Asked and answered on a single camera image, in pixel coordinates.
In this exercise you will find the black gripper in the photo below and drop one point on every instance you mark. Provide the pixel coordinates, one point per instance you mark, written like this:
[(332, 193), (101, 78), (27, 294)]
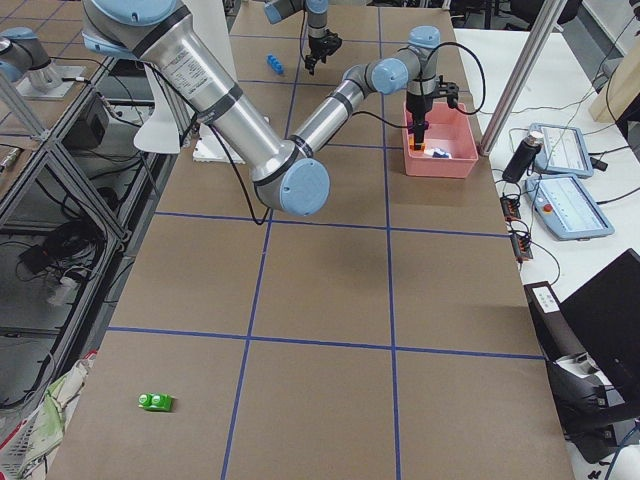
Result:
[(319, 43), (417, 104)]

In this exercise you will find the orange block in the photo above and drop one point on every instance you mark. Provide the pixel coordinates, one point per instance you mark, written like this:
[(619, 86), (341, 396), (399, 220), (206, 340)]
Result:
[(416, 147)]

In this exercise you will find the long blue block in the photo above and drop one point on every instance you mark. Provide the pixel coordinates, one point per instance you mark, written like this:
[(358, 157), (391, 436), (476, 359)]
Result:
[(274, 63)]

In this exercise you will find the purple block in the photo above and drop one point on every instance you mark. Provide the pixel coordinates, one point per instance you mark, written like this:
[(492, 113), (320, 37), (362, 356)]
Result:
[(411, 125)]

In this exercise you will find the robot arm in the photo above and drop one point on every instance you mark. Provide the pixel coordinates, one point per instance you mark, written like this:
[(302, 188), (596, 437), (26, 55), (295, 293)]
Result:
[(284, 172), (316, 14)]

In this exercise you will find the pink plastic box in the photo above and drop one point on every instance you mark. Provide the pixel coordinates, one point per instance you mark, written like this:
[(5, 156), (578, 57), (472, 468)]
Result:
[(449, 149)]

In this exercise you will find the black water bottle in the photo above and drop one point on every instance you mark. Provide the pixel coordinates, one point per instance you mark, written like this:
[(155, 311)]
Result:
[(524, 155)]

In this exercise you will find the blue teach pendant far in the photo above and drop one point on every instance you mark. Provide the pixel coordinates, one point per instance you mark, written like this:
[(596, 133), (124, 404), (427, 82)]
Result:
[(564, 151)]

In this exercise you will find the blue teach pendant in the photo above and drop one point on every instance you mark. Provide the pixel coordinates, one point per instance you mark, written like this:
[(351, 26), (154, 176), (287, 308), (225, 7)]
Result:
[(566, 207), (564, 151)]

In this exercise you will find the blue teach pendant near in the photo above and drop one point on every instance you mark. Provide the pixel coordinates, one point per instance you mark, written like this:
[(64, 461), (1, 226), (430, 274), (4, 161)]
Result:
[(566, 207)]

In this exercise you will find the black laptop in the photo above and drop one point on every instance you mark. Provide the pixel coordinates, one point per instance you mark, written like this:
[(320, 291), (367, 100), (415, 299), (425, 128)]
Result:
[(590, 342)]

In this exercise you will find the green block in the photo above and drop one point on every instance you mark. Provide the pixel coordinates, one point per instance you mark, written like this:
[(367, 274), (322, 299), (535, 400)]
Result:
[(159, 402)]

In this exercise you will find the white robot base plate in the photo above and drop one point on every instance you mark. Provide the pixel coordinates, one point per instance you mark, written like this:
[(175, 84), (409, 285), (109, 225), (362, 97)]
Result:
[(212, 147)]

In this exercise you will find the aluminium frame post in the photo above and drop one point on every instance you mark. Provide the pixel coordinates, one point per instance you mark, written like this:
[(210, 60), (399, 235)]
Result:
[(536, 40)]

